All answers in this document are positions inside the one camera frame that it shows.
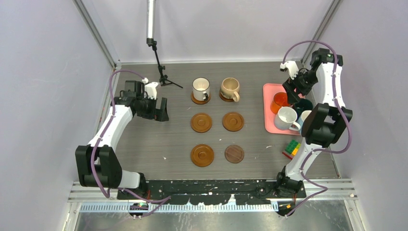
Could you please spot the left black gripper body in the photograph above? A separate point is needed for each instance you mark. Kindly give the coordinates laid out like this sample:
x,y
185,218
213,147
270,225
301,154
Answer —
x,y
147,107

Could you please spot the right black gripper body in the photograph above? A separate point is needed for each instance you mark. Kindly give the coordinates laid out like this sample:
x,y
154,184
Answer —
x,y
303,83

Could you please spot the orange ceramic mug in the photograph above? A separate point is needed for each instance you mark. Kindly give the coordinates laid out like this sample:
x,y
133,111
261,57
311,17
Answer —
x,y
279,100

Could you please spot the pink plastic tray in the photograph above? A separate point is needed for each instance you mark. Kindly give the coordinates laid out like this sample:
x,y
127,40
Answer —
x,y
269,91

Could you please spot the cream ceramic mug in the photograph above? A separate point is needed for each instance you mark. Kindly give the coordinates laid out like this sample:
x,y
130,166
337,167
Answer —
x,y
201,89

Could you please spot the beige ceramic mug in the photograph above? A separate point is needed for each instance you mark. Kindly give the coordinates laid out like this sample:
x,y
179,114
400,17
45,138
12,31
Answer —
x,y
230,88

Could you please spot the dark walnut wooden coaster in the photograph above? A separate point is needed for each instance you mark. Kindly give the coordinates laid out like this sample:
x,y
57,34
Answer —
x,y
234,154

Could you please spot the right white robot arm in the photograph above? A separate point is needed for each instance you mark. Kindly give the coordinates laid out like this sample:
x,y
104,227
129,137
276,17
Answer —
x,y
327,121

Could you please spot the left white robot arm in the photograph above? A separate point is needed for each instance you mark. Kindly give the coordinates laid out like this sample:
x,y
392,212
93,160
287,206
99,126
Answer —
x,y
97,163

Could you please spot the dark green ceramic mug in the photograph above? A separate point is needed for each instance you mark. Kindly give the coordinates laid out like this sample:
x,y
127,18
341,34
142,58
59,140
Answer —
x,y
302,105

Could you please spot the light blue ceramic mug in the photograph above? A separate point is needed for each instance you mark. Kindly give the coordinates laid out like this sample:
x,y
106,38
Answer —
x,y
302,118

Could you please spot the white ceramic mug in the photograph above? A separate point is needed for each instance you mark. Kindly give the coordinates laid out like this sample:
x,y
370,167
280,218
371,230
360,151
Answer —
x,y
286,118

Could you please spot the colourful cube block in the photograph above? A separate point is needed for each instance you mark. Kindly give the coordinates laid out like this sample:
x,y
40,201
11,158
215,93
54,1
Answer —
x,y
291,149

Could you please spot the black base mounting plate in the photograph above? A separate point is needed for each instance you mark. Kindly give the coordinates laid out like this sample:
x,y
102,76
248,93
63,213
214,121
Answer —
x,y
211,192

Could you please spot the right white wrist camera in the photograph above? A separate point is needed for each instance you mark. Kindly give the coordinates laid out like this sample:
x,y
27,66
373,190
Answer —
x,y
291,67

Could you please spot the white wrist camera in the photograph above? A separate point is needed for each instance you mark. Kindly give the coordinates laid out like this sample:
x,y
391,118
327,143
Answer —
x,y
291,67
151,88

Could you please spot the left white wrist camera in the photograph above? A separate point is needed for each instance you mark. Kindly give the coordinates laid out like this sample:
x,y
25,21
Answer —
x,y
151,88

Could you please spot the aluminium frame rail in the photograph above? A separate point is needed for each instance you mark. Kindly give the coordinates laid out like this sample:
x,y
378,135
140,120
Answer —
x,y
89,200

